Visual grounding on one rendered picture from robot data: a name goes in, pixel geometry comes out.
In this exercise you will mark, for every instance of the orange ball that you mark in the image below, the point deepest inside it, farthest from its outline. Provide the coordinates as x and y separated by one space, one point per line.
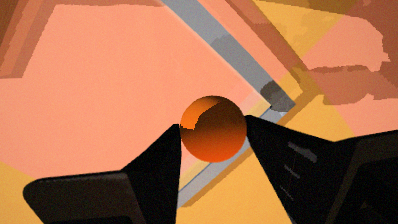
213 129

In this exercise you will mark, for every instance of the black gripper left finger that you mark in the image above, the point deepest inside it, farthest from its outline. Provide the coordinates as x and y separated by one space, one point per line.
146 190

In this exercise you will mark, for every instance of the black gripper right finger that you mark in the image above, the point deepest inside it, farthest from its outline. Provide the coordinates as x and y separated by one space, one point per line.
310 175

